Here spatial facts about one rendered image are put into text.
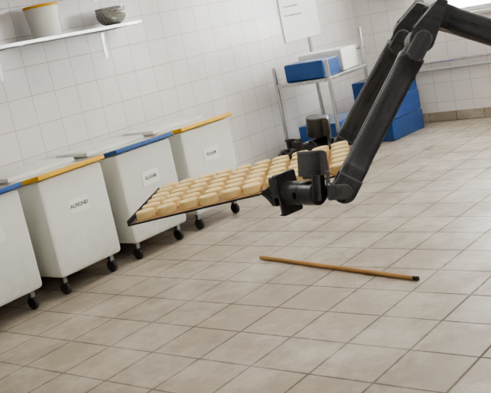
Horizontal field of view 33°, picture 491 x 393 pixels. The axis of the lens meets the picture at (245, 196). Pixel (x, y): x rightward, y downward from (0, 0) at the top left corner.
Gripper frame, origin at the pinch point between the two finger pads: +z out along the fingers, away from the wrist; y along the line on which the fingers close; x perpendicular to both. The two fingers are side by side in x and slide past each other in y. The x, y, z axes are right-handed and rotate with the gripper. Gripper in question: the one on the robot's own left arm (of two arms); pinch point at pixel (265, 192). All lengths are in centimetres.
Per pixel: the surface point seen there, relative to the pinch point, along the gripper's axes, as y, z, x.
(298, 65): 3, 385, 367
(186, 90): -2, 414, 266
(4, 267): 58, 298, 35
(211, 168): 53, 338, 219
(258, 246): 96, 257, 183
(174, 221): 77, 328, 170
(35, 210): 36, 313, 69
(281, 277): 97, 192, 146
